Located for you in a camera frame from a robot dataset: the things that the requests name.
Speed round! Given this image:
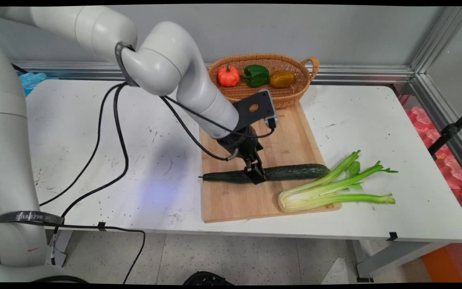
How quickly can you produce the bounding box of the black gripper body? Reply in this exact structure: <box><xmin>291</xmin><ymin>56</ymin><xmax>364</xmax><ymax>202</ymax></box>
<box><xmin>216</xmin><ymin>125</ymin><xmax>264</xmax><ymax>162</ymax></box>

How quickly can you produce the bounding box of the dark green cucumber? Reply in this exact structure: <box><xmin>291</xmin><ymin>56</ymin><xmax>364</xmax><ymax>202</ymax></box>
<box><xmin>199</xmin><ymin>163</ymin><xmax>331</xmax><ymax>184</ymax></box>

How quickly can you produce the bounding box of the brown potato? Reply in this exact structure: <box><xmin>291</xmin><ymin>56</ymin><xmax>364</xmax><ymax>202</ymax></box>
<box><xmin>269</xmin><ymin>70</ymin><xmax>296</xmax><ymax>88</ymax></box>

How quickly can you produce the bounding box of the bamboo cutting board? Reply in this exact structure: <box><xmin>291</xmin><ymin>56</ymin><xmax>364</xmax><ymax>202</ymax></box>
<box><xmin>200</xmin><ymin>100</ymin><xmax>342</xmax><ymax>224</ymax></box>

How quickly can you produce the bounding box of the green celery bunch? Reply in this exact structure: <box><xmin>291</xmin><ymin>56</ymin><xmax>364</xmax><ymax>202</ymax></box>
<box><xmin>278</xmin><ymin>150</ymin><xmax>399</xmax><ymax>213</ymax></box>

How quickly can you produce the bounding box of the green bell pepper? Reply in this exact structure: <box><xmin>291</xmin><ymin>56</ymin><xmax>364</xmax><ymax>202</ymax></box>
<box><xmin>243</xmin><ymin>64</ymin><xmax>270</xmax><ymax>88</ymax></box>

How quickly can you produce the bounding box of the black round floor object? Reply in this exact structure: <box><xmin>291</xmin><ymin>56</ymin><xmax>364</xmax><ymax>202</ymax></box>
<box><xmin>183</xmin><ymin>271</ymin><xmax>234</xmax><ymax>285</ymax></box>

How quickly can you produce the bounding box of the grey table leg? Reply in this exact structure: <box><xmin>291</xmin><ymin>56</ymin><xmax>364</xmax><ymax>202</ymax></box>
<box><xmin>353</xmin><ymin>240</ymin><xmax>452</xmax><ymax>282</ymax></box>
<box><xmin>47</xmin><ymin>230</ymin><xmax>73</xmax><ymax>267</ymax></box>

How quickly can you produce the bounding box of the pink bubble wrap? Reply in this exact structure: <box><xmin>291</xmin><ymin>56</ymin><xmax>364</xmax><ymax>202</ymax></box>
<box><xmin>399</xmin><ymin>94</ymin><xmax>462</xmax><ymax>225</ymax></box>

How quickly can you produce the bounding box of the black tripod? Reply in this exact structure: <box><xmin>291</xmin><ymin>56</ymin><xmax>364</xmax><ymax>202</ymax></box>
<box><xmin>428</xmin><ymin>104</ymin><xmax>462</xmax><ymax>161</ymax></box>

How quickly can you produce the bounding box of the orange floor object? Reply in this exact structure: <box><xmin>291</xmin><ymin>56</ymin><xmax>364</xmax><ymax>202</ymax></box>
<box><xmin>421</xmin><ymin>244</ymin><xmax>462</xmax><ymax>283</ymax></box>

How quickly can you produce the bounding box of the blue plastic bag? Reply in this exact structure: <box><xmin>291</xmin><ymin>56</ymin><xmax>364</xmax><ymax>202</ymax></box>
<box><xmin>18</xmin><ymin>71</ymin><xmax>60</xmax><ymax>97</ymax></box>

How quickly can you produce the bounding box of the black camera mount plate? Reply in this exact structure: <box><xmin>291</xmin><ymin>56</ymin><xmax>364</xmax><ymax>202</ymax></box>
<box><xmin>233</xmin><ymin>93</ymin><xmax>275</xmax><ymax>131</ymax></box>

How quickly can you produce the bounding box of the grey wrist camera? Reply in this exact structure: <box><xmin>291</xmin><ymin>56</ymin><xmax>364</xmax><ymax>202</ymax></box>
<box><xmin>260</xmin><ymin>89</ymin><xmax>278</xmax><ymax>129</ymax></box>

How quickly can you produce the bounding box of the woven wicker basket with handles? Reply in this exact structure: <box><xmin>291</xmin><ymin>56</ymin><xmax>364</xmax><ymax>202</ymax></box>
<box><xmin>208</xmin><ymin>53</ymin><xmax>320</xmax><ymax>110</ymax></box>

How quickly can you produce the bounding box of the thick black cable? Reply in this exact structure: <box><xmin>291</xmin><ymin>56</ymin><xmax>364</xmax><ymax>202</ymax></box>
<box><xmin>51</xmin><ymin>82</ymin><xmax>239</xmax><ymax>267</ymax></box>

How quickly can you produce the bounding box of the aluminium frame rail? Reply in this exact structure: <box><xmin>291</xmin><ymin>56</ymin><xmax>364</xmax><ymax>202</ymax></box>
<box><xmin>409</xmin><ymin>73</ymin><xmax>462</xmax><ymax>186</ymax></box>
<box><xmin>12</xmin><ymin>61</ymin><xmax>416</xmax><ymax>85</ymax></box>

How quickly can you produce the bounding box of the black velcro strap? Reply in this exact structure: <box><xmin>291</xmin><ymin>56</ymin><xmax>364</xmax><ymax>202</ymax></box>
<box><xmin>114</xmin><ymin>42</ymin><xmax>140</xmax><ymax>88</ymax></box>
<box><xmin>0</xmin><ymin>211</ymin><xmax>65</xmax><ymax>226</ymax></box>

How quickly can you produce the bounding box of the aluminium frame post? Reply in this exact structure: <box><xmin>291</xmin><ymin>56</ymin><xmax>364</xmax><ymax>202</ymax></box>
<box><xmin>409</xmin><ymin>6</ymin><xmax>462</xmax><ymax>75</ymax></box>

